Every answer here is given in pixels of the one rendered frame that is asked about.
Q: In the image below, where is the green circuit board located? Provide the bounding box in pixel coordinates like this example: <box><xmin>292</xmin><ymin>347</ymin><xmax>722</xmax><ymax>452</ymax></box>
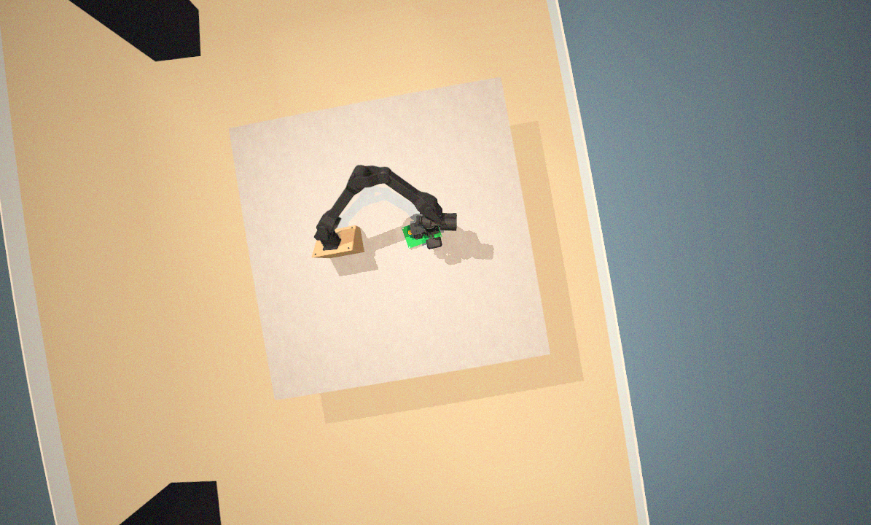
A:
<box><xmin>402</xmin><ymin>225</ymin><xmax>442</xmax><ymax>248</ymax></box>

